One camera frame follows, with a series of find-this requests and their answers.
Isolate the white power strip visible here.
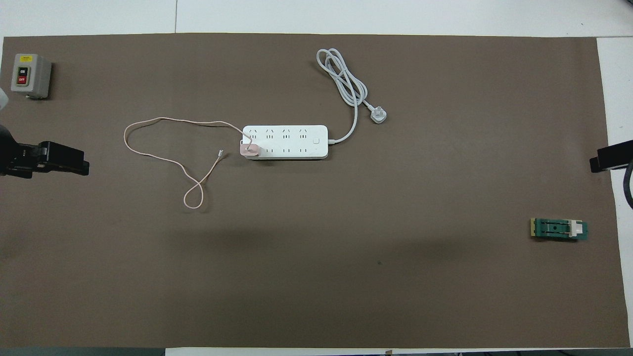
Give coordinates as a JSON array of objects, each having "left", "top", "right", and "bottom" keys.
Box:
[{"left": 242, "top": 125, "right": 329, "bottom": 160}]

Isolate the grey on off switch box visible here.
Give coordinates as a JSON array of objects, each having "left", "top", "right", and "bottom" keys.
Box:
[{"left": 11, "top": 53, "right": 52, "bottom": 100}]

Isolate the green circuit board module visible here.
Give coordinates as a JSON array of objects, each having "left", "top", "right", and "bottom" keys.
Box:
[{"left": 530, "top": 218, "right": 589, "bottom": 243}]

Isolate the white power cord with plug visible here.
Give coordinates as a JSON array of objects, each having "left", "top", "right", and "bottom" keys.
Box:
[{"left": 316, "top": 48, "right": 388, "bottom": 145}]

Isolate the brown table mat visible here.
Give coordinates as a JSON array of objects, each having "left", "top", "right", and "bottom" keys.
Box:
[{"left": 0, "top": 33, "right": 631, "bottom": 349}]

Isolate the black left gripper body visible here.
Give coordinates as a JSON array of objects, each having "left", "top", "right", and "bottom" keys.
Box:
[{"left": 0, "top": 124, "right": 40, "bottom": 178}]

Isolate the pink charging cable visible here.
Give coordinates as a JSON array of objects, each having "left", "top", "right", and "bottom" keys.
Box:
[{"left": 123, "top": 117, "right": 256, "bottom": 210}]

